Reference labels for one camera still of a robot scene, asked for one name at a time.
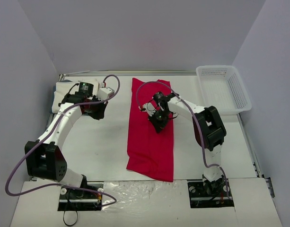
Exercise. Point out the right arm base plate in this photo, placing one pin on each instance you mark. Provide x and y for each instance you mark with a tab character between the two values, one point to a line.
205	194

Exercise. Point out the folded white t-shirt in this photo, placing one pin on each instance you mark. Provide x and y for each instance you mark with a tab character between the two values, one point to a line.
63	87

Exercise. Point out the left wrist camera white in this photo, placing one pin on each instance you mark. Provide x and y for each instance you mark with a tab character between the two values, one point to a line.
105	93

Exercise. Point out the red t-shirt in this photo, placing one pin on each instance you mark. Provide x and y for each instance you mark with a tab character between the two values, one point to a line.
150	153

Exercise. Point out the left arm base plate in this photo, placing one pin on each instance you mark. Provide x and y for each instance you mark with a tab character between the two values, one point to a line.
77	200

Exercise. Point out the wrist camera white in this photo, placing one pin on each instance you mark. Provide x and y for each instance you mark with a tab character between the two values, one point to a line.
105	93
151	112

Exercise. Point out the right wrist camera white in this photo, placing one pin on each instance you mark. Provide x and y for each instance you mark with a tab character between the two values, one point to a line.
151	112

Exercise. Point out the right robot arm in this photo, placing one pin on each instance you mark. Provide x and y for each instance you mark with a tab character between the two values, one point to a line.
208	127

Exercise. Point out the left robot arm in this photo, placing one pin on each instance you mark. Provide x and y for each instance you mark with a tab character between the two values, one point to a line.
46	160

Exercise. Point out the white plastic basket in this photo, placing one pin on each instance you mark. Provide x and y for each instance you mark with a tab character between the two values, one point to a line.
221	86

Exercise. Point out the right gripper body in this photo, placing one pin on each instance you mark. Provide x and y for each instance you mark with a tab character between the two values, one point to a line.
156	121

